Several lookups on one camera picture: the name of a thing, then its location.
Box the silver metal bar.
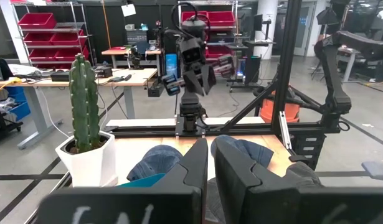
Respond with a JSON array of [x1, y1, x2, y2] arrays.
[[278, 111, 292, 150]]

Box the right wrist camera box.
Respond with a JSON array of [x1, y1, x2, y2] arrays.
[[180, 39, 202, 66]]

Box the grey side table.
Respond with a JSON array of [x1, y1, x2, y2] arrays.
[[336, 46, 362, 83]]

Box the green columnar cactus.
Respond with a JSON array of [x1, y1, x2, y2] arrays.
[[69, 53, 101, 154]]

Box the small wooden desk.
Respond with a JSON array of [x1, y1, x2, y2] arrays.
[[101, 46, 163, 69]]

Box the white cloth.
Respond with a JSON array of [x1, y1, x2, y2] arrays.
[[7, 63, 39, 77]]

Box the flat black box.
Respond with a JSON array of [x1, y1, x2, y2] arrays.
[[50, 71, 70, 83]]

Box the white cable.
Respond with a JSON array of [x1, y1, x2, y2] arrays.
[[38, 86, 70, 139]]

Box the blue denim cap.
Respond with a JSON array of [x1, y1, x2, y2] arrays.
[[210, 134, 275, 169], [126, 144, 184, 182]]

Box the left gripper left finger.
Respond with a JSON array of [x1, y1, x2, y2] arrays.
[[37, 138, 209, 224]]

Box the white hexagonal plant pot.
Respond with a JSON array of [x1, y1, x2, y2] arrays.
[[55, 130, 119, 188]]

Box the yellow hanging cord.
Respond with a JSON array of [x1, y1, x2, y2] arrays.
[[100, 0, 112, 49]]

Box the orange shop vacuum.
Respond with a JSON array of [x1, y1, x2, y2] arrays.
[[259, 90, 301, 124]]

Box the red plastic bin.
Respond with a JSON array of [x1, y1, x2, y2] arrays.
[[17, 12, 57, 29], [207, 11, 235, 27], [22, 32, 55, 47], [55, 46, 90, 62], [28, 48, 60, 62], [205, 45, 234, 60], [50, 30, 88, 47], [181, 11, 209, 24]]

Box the wooden desk grey legs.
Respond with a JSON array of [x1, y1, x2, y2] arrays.
[[0, 67, 158, 150]]

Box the white paper tag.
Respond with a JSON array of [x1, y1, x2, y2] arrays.
[[121, 3, 137, 17]]

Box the black computer tower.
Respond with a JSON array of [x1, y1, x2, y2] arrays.
[[237, 55, 262, 86]]

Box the yellow cable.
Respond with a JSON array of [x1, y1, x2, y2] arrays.
[[0, 77, 22, 97]]

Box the black electronic device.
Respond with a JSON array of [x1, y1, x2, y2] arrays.
[[94, 66, 113, 78]]

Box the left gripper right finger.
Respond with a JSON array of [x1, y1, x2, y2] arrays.
[[214, 138, 383, 224]]

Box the black aluminium table frame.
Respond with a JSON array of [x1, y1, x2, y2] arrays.
[[102, 0, 351, 170]]

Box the dark grey cap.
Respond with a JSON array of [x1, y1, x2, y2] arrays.
[[283, 161, 323, 189]]

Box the blue lit computer case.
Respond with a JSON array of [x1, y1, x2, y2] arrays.
[[164, 53, 179, 78]]

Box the black softbox lamp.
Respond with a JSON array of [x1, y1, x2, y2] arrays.
[[316, 6, 340, 26]]

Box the metal wire shelf rack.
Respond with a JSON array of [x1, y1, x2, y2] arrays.
[[10, 1, 94, 68], [177, 0, 239, 63]]

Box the blue plastic bin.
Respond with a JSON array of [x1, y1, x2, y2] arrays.
[[4, 86, 32, 121]]

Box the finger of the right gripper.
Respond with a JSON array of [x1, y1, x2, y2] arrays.
[[182, 70, 206, 96], [201, 64, 217, 95]]

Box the teal plastic mat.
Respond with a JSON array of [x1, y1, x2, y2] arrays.
[[116, 172, 166, 188]]

